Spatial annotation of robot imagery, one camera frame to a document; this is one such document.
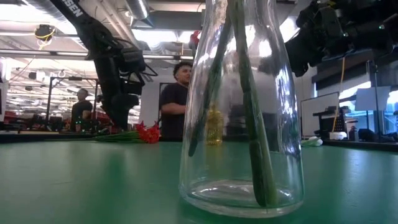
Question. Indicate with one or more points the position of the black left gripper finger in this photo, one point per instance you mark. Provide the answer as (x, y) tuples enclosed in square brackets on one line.
[(118, 118)]

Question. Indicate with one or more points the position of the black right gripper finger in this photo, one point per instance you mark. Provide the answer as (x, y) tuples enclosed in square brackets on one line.
[(297, 56)]

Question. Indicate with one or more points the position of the white tulip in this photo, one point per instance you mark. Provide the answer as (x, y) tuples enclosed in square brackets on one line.
[(312, 141)]

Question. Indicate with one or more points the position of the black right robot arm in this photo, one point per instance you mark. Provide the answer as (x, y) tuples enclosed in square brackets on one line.
[(373, 31)]

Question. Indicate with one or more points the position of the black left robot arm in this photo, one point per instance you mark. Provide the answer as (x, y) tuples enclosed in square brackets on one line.
[(84, 21)]

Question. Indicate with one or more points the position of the clear glass vase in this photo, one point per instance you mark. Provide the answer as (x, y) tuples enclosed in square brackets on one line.
[(217, 193)]

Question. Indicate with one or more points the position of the person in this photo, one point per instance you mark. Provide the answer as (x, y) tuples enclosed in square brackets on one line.
[(172, 99), (81, 112)]

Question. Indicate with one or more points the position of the white board panel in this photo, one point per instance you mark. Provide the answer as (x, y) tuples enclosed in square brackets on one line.
[(314, 115)]

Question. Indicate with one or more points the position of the white paper sheet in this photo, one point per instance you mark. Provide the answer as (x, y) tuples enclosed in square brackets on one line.
[(371, 99)]

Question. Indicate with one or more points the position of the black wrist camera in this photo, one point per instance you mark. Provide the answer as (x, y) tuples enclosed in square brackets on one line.
[(133, 59)]

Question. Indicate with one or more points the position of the silver ceiling duct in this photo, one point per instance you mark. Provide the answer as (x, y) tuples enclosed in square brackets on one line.
[(138, 7)]

